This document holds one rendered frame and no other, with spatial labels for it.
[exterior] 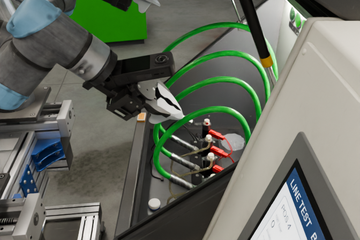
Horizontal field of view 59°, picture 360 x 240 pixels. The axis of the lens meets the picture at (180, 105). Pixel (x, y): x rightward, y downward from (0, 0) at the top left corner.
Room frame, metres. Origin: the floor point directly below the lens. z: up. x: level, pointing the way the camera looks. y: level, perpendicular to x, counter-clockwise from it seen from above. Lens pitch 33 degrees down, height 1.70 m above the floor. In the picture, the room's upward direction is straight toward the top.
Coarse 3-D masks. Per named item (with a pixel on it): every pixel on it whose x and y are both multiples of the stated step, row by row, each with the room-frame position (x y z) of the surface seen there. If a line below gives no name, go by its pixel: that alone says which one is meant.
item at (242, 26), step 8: (208, 24) 0.82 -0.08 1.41; (216, 24) 0.81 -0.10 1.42; (224, 24) 0.81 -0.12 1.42; (232, 24) 0.81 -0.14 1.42; (240, 24) 0.81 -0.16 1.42; (192, 32) 0.81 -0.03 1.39; (200, 32) 0.81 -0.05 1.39; (176, 40) 0.81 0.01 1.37; (168, 48) 0.81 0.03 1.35; (272, 56) 0.81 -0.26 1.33
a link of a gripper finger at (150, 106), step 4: (140, 96) 0.51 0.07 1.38; (144, 100) 0.50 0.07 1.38; (148, 100) 0.50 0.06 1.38; (152, 100) 0.51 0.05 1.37; (144, 104) 0.49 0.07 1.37; (148, 104) 0.50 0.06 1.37; (152, 104) 0.50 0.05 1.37; (148, 108) 0.50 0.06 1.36; (152, 108) 0.50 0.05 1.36; (156, 108) 0.50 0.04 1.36; (160, 108) 0.51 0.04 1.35; (152, 112) 0.50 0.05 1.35; (156, 112) 0.51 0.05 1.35; (160, 112) 0.50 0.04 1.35; (164, 112) 0.51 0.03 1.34; (168, 112) 0.52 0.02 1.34; (164, 116) 0.52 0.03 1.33; (168, 116) 0.52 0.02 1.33
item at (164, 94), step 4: (156, 88) 0.56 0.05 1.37; (160, 88) 0.56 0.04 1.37; (164, 88) 0.57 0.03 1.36; (156, 92) 0.55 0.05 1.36; (160, 92) 0.55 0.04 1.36; (164, 92) 0.56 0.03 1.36; (168, 92) 0.57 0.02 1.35; (156, 96) 0.55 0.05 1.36; (160, 96) 0.55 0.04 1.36; (164, 96) 0.55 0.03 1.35; (168, 96) 0.56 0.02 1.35; (172, 96) 0.57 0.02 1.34; (168, 100) 0.56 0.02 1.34; (172, 100) 0.56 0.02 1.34; (172, 104) 0.56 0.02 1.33; (176, 104) 0.56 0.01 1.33; (176, 108) 0.56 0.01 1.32; (180, 108) 0.56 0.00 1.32
